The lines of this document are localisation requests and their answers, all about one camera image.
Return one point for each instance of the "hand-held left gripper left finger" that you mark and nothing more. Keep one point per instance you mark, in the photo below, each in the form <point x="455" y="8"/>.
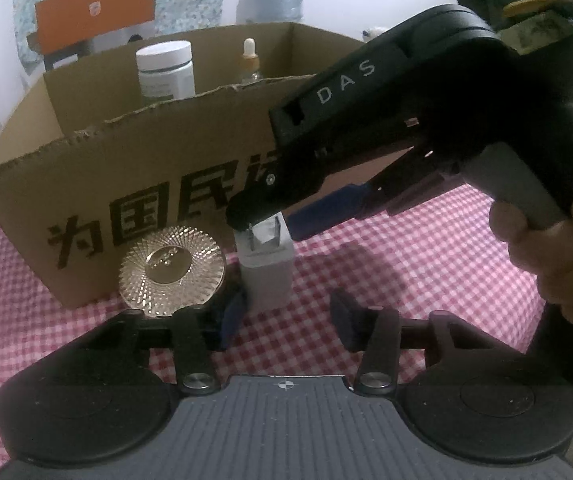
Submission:
<point x="234" y="317"/>

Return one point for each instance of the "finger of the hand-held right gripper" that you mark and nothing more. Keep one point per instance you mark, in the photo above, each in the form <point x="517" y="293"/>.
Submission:
<point x="416" y="195"/>
<point x="326" y="210"/>

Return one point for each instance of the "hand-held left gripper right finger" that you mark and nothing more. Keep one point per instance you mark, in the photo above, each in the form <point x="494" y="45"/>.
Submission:
<point x="344" y="317"/>

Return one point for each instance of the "white charger plug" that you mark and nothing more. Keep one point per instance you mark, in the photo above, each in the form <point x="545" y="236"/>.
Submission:
<point x="266" y="280"/>

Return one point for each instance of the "printed cardboard box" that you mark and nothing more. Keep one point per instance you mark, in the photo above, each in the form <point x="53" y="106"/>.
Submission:
<point x="116" y="180"/>

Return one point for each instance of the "person's right hand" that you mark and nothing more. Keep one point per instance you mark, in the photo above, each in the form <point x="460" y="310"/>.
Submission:
<point x="566" y="270"/>

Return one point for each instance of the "red checkered tablecloth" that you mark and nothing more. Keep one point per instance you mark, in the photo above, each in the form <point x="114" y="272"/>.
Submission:
<point x="416" y="270"/>

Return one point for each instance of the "gold ribbed round lid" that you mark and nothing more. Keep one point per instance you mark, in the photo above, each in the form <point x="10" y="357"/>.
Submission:
<point x="171" y="260"/>

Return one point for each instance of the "glass dropper bottle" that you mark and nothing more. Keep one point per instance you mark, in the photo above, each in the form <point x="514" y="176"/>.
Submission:
<point x="250" y="67"/>

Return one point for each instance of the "white lid plastic jar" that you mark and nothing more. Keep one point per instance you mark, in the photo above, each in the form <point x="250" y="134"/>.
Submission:
<point x="166" y="75"/>

